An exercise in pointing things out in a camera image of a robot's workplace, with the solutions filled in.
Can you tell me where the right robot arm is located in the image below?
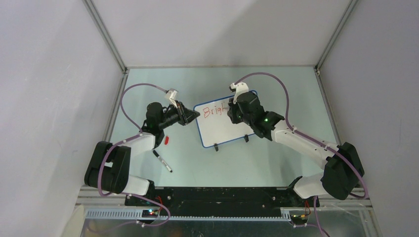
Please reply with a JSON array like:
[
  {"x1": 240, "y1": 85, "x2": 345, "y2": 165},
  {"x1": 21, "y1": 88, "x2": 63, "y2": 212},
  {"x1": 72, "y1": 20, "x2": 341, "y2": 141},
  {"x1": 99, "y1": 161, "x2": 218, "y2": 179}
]
[{"x1": 227, "y1": 91, "x2": 365, "y2": 206}]

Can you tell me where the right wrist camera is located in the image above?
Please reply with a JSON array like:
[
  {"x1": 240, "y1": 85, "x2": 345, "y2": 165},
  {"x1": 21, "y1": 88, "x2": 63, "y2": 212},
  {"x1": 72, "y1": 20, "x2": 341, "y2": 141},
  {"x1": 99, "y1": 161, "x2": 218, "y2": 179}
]
[{"x1": 229, "y1": 82, "x2": 249, "y2": 104}]

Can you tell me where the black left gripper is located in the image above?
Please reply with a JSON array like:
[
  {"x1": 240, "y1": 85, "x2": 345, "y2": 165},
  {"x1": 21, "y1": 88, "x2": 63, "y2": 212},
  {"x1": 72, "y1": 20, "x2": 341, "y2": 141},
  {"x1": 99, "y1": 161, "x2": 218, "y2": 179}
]
[{"x1": 158, "y1": 100, "x2": 200, "y2": 130}]

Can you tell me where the white blue-framed whiteboard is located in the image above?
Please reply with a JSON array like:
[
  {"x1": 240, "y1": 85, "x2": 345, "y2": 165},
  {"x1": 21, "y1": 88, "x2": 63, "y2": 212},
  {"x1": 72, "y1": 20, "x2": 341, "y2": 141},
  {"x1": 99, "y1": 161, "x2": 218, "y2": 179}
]
[{"x1": 193, "y1": 95, "x2": 254, "y2": 148}]

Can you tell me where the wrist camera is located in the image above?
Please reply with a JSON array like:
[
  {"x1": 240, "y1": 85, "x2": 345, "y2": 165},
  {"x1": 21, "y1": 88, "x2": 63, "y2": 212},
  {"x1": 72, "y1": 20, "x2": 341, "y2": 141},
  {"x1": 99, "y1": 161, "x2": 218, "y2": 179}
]
[
  {"x1": 229, "y1": 82, "x2": 249, "y2": 104},
  {"x1": 165, "y1": 88, "x2": 178, "y2": 101}
]

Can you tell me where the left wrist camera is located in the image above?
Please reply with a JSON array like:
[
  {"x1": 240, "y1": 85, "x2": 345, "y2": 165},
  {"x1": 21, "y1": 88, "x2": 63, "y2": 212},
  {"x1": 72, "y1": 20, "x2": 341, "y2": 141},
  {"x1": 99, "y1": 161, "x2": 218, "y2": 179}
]
[{"x1": 165, "y1": 88, "x2": 178, "y2": 101}]

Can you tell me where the black whiteboard marker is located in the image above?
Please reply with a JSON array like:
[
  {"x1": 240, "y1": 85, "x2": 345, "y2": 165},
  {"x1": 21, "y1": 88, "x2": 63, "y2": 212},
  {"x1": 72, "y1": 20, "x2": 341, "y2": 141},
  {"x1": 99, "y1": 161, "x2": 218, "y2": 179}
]
[{"x1": 152, "y1": 150, "x2": 173, "y2": 173}]

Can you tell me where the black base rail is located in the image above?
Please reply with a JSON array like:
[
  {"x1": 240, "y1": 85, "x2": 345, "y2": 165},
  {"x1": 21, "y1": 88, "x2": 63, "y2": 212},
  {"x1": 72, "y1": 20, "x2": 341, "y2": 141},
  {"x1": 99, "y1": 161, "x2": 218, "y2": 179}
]
[{"x1": 76, "y1": 187, "x2": 373, "y2": 222}]

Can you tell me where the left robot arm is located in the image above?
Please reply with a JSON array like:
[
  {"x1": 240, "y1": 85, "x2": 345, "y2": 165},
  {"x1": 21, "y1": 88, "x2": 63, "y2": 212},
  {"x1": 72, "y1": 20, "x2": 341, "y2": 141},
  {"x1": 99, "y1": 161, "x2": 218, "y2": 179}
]
[{"x1": 84, "y1": 101, "x2": 200, "y2": 206}]

